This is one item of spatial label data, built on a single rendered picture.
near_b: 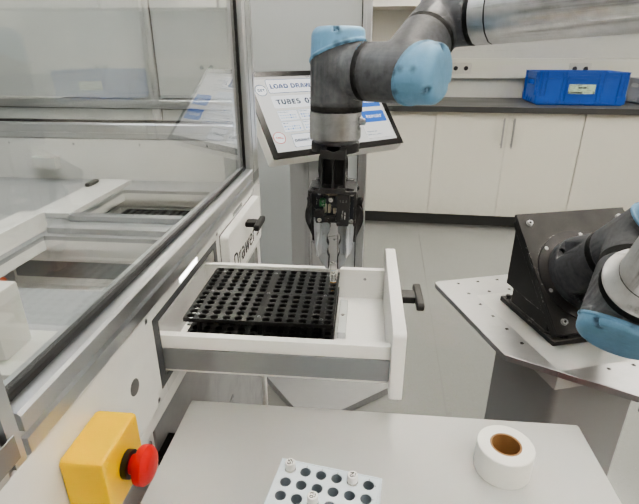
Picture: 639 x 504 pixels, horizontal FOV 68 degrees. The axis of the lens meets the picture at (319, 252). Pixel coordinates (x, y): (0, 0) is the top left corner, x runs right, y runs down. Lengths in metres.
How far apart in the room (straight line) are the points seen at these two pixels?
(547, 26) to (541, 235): 0.48
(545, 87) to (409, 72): 3.27
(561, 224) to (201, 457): 0.80
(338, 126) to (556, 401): 0.66
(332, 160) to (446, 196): 3.08
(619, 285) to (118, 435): 0.64
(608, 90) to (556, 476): 3.45
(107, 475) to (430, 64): 0.55
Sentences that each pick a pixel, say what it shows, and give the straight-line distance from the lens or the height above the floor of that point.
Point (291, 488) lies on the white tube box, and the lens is 0.61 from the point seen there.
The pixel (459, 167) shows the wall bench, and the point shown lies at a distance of 3.69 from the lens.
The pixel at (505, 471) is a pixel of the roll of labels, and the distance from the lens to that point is 0.68.
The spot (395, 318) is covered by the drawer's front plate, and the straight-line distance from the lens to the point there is 0.66.
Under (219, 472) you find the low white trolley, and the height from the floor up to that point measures 0.76.
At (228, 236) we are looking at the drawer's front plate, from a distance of 0.94.
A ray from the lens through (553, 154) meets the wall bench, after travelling 3.81.
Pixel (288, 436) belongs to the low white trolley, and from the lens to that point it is 0.72.
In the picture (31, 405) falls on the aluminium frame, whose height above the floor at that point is 0.99.
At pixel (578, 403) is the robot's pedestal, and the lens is 1.07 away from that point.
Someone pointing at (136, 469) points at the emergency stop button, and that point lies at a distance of 0.54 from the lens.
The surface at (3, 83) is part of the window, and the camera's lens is 0.48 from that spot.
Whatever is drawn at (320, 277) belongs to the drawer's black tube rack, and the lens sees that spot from 0.83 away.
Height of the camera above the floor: 1.26
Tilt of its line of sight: 23 degrees down
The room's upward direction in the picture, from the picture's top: straight up
